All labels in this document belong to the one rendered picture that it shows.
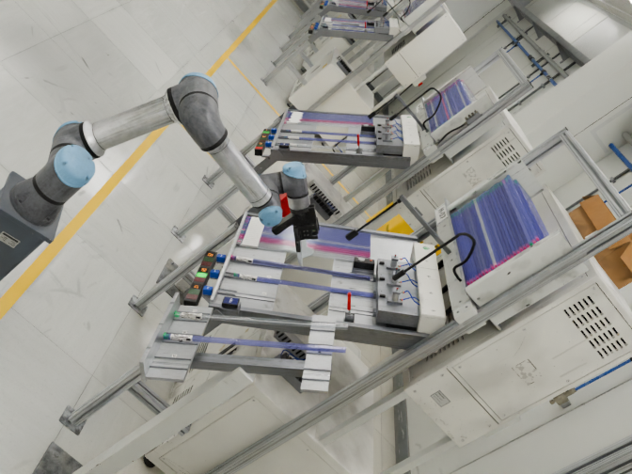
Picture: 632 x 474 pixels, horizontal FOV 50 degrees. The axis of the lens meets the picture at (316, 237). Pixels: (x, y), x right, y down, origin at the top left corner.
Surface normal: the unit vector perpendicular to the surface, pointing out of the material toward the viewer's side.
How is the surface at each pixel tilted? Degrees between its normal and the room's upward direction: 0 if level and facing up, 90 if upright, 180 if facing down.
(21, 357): 0
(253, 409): 90
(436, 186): 90
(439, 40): 90
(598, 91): 90
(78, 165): 7
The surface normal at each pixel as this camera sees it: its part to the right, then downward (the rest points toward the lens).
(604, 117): -0.07, 0.46
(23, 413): 0.76, -0.55
